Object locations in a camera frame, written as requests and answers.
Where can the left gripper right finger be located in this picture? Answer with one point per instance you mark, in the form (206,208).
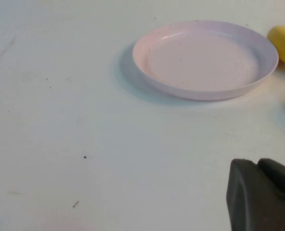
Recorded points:
(279,178)

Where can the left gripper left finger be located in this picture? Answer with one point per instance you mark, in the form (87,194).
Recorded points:
(250,202)

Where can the yellow toy banana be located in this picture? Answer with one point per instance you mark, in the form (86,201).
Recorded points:
(284,45)

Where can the pink round plate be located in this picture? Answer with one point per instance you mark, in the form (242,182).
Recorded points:
(205,65)

